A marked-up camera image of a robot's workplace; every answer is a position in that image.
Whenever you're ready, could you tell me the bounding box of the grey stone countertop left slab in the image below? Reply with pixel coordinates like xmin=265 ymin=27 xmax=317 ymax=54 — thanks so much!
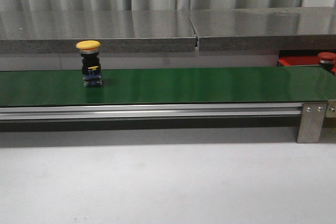
xmin=1 ymin=10 xmax=196 ymax=54

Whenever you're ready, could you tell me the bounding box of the grey stone countertop slab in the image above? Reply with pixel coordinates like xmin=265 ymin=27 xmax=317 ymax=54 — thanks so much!
xmin=1 ymin=10 xmax=196 ymax=54
xmin=189 ymin=7 xmax=335 ymax=51

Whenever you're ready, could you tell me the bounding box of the green conveyor belt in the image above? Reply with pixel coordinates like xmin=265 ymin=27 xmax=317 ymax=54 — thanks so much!
xmin=1 ymin=67 xmax=335 ymax=106

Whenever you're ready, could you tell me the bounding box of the grey stone countertop right slab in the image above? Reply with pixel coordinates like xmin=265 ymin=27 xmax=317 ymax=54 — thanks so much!
xmin=189 ymin=7 xmax=335 ymax=51

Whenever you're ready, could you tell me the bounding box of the red plastic tray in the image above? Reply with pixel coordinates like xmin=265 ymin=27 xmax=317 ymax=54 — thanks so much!
xmin=278 ymin=55 xmax=335 ymax=76

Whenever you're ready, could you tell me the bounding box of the aluminium conveyor frame rail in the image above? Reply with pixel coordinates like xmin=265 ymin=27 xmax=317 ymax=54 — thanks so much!
xmin=1 ymin=102 xmax=303 ymax=121

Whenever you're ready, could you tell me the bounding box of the steel conveyor leg bracket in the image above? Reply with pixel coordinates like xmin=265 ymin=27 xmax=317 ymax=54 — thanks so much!
xmin=297 ymin=102 xmax=327 ymax=143

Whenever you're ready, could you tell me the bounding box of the steel conveyor end bracket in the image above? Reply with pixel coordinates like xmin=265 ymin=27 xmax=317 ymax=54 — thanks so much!
xmin=325 ymin=100 xmax=336 ymax=118

